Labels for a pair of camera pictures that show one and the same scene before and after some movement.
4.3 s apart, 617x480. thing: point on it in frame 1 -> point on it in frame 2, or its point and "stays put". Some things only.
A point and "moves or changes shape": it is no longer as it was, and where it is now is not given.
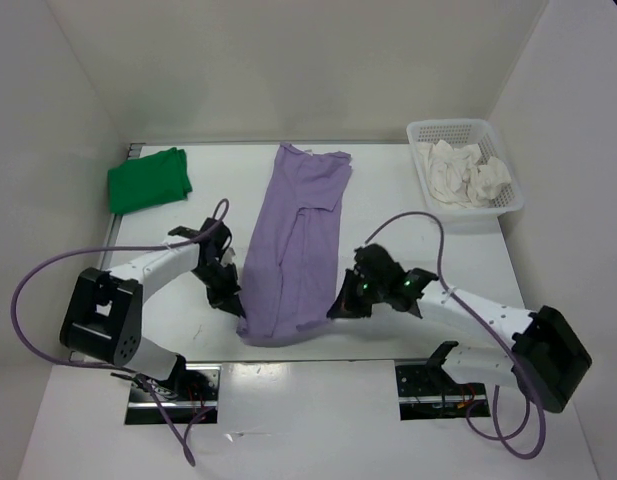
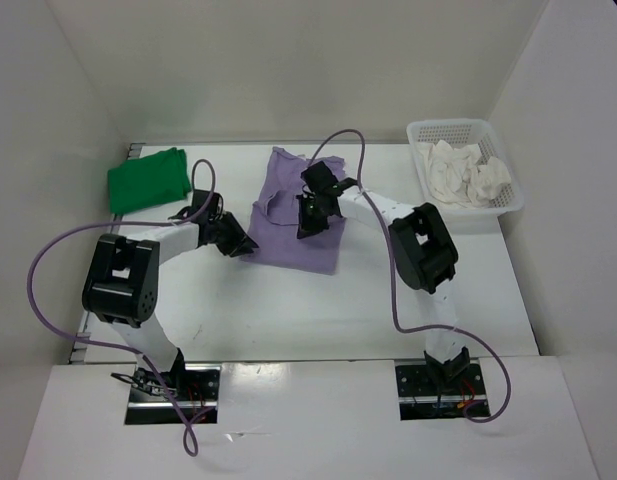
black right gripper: [346, 305] -> [308, 226]
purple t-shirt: [290, 273] moves or changes shape
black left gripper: [227, 297] -> [240, 241]
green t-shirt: [149, 180] stays put
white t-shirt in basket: [456, 178] stays put
